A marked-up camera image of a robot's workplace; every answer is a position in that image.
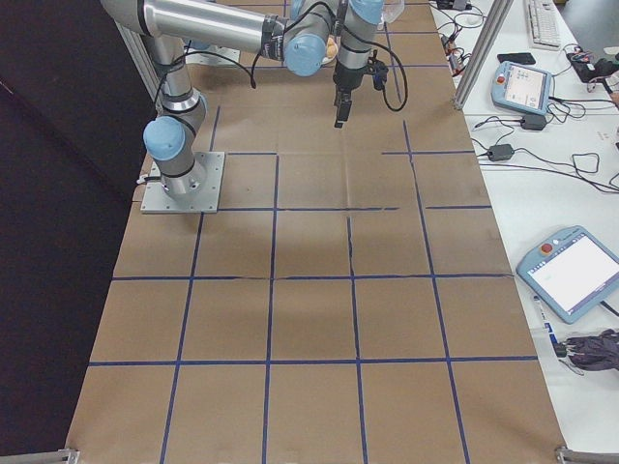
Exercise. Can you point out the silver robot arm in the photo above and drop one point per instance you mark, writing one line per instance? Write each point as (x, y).
(203, 19)

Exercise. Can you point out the round white plate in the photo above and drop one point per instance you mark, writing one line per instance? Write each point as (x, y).
(330, 60)

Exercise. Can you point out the person hand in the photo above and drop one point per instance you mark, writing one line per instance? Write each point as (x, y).
(614, 86)

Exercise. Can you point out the black red usb hub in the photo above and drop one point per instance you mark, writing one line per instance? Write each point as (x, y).
(449, 41)
(458, 60)

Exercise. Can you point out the grey usb hub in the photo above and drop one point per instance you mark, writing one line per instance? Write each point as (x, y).
(454, 4)

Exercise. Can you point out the black power adapter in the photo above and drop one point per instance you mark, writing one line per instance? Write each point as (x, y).
(534, 122)
(500, 152)

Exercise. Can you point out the black smartphone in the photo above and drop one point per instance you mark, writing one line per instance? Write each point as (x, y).
(516, 58)

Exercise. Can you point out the blue grey teach pendant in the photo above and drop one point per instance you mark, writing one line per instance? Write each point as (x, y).
(524, 87)
(570, 270)

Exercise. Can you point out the white keyboard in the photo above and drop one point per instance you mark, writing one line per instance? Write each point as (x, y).
(544, 24)

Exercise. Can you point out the black box device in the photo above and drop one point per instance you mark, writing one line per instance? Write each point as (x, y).
(604, 65)

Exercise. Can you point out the white blue marker pen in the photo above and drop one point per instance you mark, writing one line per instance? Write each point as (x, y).
(544, 316)

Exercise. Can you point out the dark folded umbrella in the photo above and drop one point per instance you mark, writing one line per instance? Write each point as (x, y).
(595, 350)

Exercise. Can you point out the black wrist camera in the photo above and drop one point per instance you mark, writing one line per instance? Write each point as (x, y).
(379, 75)

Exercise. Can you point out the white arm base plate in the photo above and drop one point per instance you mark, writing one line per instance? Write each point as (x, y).
(222, 57)
(213, 193)

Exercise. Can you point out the aluminium frame post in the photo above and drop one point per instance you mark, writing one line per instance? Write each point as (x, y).
(483, 48)

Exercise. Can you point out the aluminium frame bar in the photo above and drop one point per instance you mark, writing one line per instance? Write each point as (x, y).
(138, 55)

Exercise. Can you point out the black power strip red switch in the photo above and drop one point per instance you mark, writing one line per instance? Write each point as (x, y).
(589, 70)

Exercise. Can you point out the black frame cover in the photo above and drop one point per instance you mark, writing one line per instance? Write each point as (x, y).
(48, 193)

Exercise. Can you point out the aluminium table rail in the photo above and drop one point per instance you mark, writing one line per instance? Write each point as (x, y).
(585, 456)
(43, 457)

